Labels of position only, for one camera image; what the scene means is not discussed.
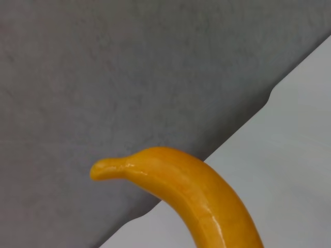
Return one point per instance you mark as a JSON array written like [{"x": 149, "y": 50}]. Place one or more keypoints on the yellow banana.
[{"x": 194, "y": 186}]

